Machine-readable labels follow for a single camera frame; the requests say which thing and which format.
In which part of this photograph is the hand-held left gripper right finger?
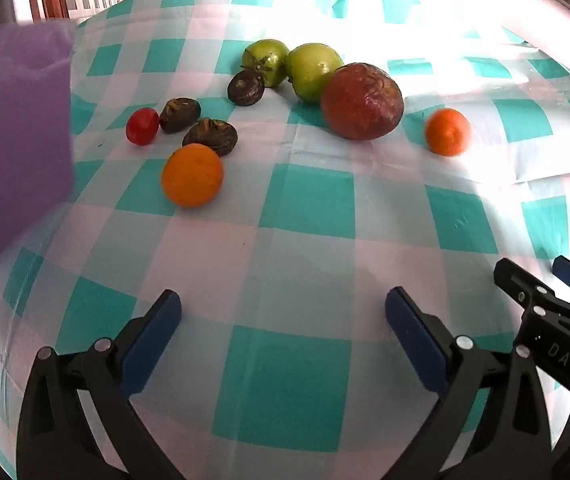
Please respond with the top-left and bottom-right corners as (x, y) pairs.
(385, 286), (553, 480)

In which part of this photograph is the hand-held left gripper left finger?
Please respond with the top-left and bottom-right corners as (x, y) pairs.
(16, 289), (186, 480)

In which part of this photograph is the round orange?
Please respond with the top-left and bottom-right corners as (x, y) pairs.
(161, 143), (225, 208)

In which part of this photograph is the small orange mandarin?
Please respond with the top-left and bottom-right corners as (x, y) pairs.
(425, 107), (472, 157)

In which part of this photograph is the dark wrinkled fruit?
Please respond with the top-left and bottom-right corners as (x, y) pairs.
(159, 97), (202, 135)
(182, 118), (239, 157)
(227, 70), (266, 107)

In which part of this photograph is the red cherry tomato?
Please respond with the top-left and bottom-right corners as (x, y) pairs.
(125, 107), (160, 147)

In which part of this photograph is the purple plastic container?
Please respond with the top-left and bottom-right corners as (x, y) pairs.
(0, 20), (76, 292)

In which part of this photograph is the large dark red fruit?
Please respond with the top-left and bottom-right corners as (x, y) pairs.
(320, 62), (405, 141)

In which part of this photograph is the green tomato with stem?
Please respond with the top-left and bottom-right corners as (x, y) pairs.
(240, 39), (290, 88)

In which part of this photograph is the teal checked tablecloth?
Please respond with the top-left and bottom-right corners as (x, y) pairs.
(0, 0), (570, 480)

